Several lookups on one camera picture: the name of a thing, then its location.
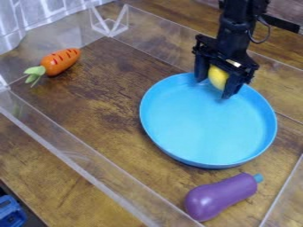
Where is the yellow toy lemon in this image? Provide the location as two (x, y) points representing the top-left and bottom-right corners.
(208, 66), (228, 90)

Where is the black cable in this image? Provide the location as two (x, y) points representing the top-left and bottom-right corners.
(247, 14), (272, 45)

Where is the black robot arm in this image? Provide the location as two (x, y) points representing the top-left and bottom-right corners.
(192, 0), (269, 99)

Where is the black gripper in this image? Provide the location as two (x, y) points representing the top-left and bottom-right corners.
(192, 17), (259, 99)

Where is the blue round tray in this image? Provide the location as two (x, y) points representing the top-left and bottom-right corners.
(140, 73), (276, 168)

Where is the clear acrylic enclosure wall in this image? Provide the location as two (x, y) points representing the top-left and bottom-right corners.
(0, 0), (303, 227)

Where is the blue plastic object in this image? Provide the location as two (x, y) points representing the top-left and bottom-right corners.
(0, 195), (27, 227)

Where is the purple toy eggplant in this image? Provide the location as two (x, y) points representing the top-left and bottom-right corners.
(184, 173), (264, 222)

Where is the orange toy carrot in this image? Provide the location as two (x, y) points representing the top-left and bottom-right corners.
(24, 48), (80, 86)

